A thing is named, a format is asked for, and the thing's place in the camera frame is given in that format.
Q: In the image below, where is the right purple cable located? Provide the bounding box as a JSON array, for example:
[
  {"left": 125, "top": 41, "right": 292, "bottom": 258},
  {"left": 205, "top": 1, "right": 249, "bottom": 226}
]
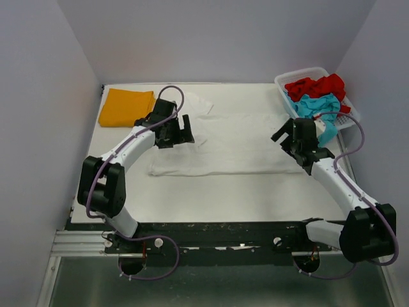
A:
[{"left": 292, "top": 111, "right": 400, "bottom": 279}]

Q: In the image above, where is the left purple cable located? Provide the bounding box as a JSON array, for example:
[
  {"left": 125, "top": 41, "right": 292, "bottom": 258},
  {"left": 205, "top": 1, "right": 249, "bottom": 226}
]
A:
[{"left": 86, "top": 85, "right": 186, "bottom": 282}]

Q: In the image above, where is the red t-shirt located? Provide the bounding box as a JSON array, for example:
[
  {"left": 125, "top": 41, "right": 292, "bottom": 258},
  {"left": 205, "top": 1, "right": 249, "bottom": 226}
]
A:
[{"left": 284, "top": 74, "right": 351, "bottom": 117}]

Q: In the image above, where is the purple cable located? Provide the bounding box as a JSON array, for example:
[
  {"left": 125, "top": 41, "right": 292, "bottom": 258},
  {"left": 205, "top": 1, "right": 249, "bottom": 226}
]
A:
[
  {"left": 292, "top": 111, "right": 400, "bottom": 279},
  {"left": 86, "top": 85, "right": 186, "bottom": 282}
]

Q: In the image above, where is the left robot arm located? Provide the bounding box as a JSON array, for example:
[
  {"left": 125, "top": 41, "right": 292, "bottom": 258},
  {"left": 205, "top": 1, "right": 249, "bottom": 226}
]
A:
[{"left": 77, "top": 98, "right": 194, "bottom": 253}]

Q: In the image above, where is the folded orange t-shirt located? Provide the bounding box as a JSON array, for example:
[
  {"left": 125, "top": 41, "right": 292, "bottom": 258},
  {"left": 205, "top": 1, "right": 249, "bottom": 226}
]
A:
[{"left": 98, "top": 89, "right": 156, "bottom": 128}]

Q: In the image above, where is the black mounting rail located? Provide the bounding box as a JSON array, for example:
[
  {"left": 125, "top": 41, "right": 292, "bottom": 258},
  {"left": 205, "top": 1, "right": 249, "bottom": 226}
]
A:
[{"left": 105, "top": 221, "right": 330, "bottom": 267}]

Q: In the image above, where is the white plastic laundry basket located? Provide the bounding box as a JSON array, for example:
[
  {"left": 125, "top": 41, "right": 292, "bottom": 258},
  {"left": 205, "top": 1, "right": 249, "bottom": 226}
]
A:
[{"left": 274, "top": 67, "right": 362, "bottom": 132}]

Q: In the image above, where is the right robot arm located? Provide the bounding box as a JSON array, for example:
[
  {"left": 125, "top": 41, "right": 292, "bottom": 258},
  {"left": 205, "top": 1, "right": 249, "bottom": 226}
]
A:
[{"left": 271, "top": 118, "right": 399, "bottom": 266}]

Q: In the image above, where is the white t-shirt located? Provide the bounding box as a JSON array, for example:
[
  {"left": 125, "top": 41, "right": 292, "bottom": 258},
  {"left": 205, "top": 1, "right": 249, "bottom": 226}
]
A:
[{"left": 147, "top": 93, "right": 303, "bottom": 177}]

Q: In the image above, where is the turquoise t-shirt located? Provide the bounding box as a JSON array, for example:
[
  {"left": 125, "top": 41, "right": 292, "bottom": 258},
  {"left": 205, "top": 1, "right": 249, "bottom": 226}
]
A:
[{"left": 285, "top": 93, "right": 341, "bottom": 147}]

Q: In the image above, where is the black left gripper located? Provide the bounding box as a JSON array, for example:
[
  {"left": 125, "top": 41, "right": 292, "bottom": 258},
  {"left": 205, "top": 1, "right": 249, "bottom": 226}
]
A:
[{"left": 159, "top": 114, "right": 194, "bottom": 149}]

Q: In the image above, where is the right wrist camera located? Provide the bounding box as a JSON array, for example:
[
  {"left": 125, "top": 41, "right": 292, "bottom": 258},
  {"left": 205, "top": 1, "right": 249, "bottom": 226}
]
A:
[{"left": 314, "top": 119, "right": 327, "bottom": 138}]

